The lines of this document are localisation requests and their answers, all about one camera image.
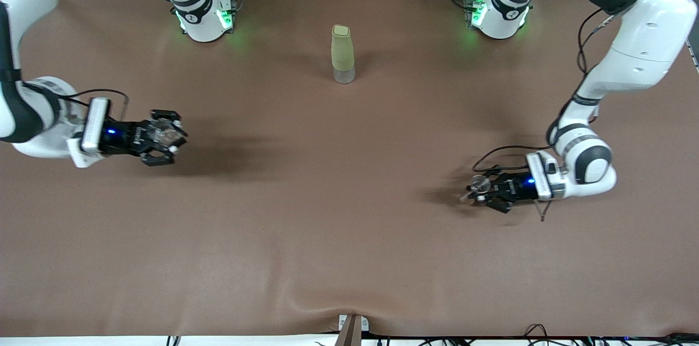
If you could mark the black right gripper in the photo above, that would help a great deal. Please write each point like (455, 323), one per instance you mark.
(124, 137)

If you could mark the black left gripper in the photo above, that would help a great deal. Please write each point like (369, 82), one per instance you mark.
(511, 186)

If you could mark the small clear glass beaker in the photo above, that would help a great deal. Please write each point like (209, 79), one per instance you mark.
(164, 132)

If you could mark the steel double jigger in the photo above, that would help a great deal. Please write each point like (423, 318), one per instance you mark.
(480, 184)

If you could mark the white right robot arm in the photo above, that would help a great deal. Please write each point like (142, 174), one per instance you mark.
(196, 18)

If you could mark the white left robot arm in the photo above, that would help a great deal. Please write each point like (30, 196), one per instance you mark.
(644, 46)

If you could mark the brown table mat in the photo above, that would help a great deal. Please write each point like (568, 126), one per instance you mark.
(349, 226)

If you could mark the green bottle with clear base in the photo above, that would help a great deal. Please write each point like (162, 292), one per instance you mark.
(343, 51)

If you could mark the table edge mounting post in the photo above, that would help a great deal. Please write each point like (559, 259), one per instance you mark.
(349, 332)

